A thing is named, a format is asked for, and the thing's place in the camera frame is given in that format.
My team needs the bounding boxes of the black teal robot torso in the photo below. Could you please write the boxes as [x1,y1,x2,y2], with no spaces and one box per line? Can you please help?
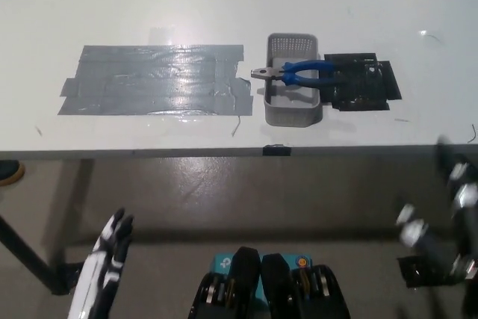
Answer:
[188,246,352,319]

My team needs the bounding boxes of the black floor tape patch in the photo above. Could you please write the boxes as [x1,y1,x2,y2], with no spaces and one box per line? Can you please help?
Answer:
[55,261,86,294]
[397,255,460,290]

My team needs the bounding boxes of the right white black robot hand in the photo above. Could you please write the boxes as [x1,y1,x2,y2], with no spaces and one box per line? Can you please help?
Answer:
[395,134,478,287]

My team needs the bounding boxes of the blue handled pliers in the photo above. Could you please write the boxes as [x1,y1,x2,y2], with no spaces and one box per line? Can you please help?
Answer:
[249,60,337,87]

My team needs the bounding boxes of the black table leg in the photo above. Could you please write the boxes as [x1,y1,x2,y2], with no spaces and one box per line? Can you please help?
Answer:
[0,214,81,296]

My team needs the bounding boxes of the grey perforated plastic basket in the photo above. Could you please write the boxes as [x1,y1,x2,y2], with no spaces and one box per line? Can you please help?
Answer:
[264,32,323,127]

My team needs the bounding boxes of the small black tape piece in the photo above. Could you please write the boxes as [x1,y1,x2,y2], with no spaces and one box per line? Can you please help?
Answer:
[262,143,291,157]

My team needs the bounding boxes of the grey duct tape patch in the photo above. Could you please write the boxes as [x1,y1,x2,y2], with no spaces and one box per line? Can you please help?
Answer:
[57,44,255,117]

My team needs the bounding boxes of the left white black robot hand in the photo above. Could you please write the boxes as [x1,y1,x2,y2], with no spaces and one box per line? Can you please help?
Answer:
[66,208,134,319]

